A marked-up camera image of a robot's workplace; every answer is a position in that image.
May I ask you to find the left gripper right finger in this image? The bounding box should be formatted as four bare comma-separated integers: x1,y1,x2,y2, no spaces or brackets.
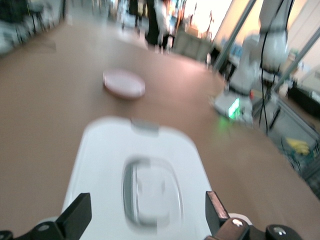
205,190,305,240

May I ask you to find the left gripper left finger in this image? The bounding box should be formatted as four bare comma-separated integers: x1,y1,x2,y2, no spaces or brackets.
0,192,93,240

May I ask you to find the yellow plastic item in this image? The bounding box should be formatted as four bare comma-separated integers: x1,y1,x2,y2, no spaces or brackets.
284,137,311,156

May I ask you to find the round pink plate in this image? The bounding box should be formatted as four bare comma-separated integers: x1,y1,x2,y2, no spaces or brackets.
102,68,146,100

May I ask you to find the grey cabinet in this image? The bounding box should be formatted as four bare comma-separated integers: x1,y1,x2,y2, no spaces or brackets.
172,27,213,61

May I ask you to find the white lunch box grey handle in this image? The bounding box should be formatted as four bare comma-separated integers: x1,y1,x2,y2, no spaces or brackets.
61,116,213,240

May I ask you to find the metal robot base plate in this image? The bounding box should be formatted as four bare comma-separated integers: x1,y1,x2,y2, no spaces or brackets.
213,92,255,123

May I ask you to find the aluminium frame post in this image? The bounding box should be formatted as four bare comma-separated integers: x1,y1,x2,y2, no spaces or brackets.
274,32,320,93
212,0,258,73

